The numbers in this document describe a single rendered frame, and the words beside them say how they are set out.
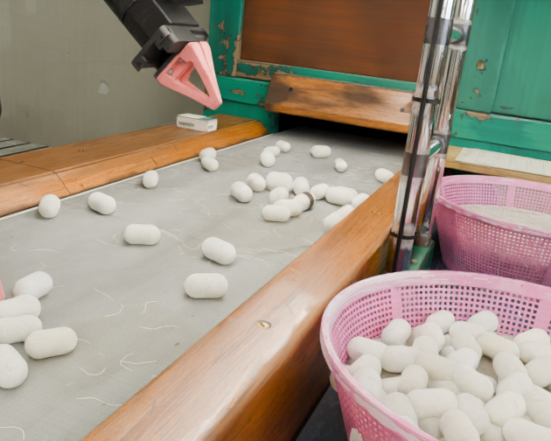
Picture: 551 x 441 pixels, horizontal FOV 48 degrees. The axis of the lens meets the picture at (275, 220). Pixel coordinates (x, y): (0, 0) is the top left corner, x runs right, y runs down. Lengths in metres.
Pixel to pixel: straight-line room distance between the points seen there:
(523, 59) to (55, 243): 0.82
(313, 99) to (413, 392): 0.81
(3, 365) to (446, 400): 0.26
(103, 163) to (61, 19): 1.67
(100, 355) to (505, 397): 0.26
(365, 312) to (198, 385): 0.18
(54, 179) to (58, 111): 1.76
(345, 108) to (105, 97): 1.37
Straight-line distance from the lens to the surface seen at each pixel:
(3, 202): 0.69
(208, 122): 1.06
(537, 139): 1.14
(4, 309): 0.45
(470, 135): 1.15
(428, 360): 0.45
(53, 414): 0.37
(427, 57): 0.58
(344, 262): 0.53
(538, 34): 1.15
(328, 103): 1.14
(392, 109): 1.11
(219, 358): 0.37
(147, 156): 0.89
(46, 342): 0.41
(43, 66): 2.52
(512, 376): 0.46
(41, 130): 2.56
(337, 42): 1.20
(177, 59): 0.78
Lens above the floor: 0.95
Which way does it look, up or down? 18 degrees down
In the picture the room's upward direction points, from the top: 6 degrees clockwise
